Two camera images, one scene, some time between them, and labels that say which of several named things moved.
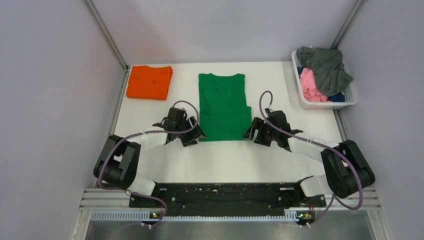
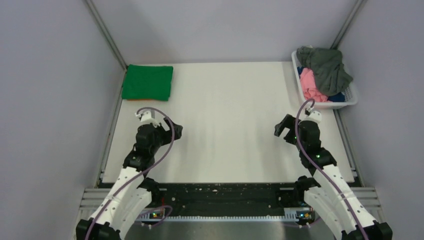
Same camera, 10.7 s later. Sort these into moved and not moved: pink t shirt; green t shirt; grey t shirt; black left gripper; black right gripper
Moved: green t shirt; black right gripper; black left gripper
Not moved: grey t shirt; pink t shirt
